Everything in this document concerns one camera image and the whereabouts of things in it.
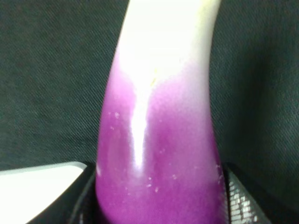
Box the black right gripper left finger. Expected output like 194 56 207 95
30 162 109 224

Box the white rounded flat box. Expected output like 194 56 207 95
0 161 87 224

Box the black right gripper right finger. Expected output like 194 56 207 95
223 164 271 224

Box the purple toy eggplant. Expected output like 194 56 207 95
96 0 229 224

